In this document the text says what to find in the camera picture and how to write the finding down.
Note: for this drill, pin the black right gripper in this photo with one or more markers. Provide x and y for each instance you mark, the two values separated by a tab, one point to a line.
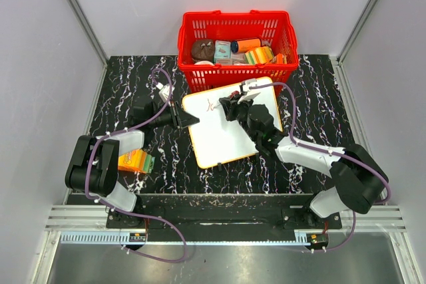
231	106

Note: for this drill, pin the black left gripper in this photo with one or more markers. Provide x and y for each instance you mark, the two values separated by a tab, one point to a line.
186	120

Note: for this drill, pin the red whiteboard marker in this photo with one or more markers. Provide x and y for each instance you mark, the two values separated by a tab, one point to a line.
235	95

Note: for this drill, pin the yellow framed whiteboard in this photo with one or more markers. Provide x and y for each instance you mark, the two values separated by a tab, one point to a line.
214	139

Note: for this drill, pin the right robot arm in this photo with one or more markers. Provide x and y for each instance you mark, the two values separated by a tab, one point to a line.
357	179

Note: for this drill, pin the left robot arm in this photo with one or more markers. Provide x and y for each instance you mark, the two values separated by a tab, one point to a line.
93	168

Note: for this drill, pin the teal small box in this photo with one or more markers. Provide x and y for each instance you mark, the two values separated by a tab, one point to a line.
222	50

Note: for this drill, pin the red plastic basket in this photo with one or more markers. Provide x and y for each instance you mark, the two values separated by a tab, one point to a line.
273	28

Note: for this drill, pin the blue capped yellow bottle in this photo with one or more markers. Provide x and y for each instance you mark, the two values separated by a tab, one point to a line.
245	45

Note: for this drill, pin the yellow orange snack box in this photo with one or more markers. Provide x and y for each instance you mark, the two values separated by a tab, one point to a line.
259	56

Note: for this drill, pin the orange green snack box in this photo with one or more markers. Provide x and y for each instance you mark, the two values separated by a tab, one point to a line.
136	161

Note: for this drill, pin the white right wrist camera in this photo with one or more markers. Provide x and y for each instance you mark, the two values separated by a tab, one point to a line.
248	90

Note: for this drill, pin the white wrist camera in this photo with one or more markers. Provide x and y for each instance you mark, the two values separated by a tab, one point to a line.
164	91
248	90

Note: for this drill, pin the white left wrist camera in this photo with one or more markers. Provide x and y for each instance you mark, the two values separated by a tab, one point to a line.
164	91

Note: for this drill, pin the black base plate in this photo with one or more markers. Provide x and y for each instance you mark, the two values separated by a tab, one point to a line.
289	211

